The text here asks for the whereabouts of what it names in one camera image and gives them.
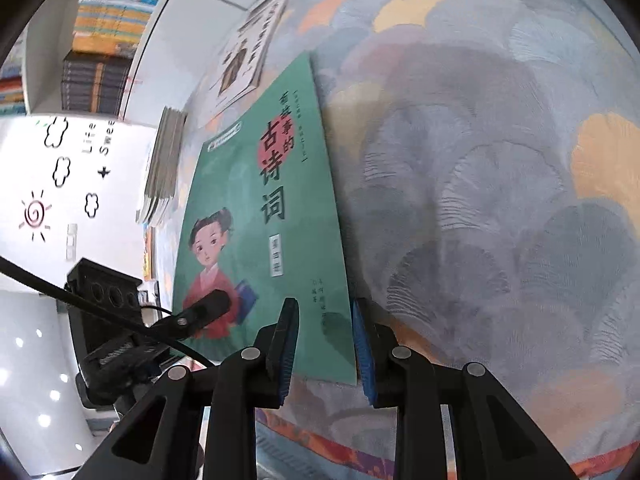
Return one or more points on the white bookshelf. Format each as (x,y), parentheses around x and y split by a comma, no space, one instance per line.
(200,10)

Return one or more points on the grey fan pattern table mat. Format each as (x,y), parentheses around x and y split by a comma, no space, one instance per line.
(475,185)

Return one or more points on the row of black books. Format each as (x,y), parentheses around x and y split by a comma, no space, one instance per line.
(95,85)

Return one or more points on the sun spiral wall sticker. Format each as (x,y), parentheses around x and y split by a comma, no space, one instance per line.
(35,215)

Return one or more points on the black star wall sticker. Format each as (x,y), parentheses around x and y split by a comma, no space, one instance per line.
(104,173)

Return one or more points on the white book brown picture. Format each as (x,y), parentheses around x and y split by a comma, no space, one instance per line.
(250,50)

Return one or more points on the stack of thin books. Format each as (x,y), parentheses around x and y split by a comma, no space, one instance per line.
(162,170)

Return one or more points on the green book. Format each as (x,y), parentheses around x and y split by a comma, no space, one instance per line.
(305,260)

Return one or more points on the black lettering wall sticker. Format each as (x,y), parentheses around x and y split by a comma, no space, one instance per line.
(89,150)

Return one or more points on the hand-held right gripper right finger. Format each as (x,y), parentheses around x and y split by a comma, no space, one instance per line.
(362,355)

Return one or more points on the row of colourful books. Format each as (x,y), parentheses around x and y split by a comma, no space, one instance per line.
(11,95)

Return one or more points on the row of orange yellow books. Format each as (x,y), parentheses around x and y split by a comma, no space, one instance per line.
(112,20)

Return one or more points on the black cloud outline wall sticker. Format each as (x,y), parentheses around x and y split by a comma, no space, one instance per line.
(62,171)
(56,131)
(91,205)

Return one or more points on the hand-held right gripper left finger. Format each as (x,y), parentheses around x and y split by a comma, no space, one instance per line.
(287,350)

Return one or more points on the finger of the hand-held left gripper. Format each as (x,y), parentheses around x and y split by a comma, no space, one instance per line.
(200,310)

